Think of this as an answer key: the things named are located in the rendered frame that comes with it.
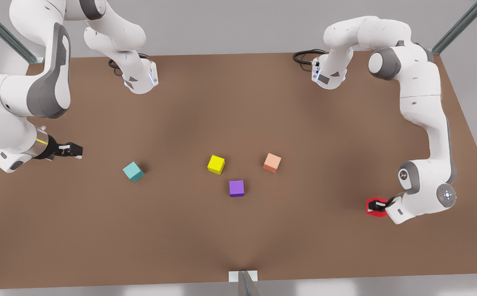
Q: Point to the red wooden cube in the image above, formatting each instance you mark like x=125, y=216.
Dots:
x=371, y=206

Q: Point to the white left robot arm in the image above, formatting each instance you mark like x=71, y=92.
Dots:
x=425, y=102

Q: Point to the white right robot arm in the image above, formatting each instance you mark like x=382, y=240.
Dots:
x=14, y=98

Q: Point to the teal wooden cube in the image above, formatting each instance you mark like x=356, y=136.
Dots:
x=133, y=172

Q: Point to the orange wooden cube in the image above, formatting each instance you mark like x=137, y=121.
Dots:
x=272, y=163

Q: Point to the yellow wooden cube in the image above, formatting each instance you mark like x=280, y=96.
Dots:
x=216, y=164

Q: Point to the purple wooden cube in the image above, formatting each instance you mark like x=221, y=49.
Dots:
x=236, y=188

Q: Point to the silver frame post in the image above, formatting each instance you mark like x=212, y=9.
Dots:
x=244, y=283
x=4, y=33
x=460, y=26

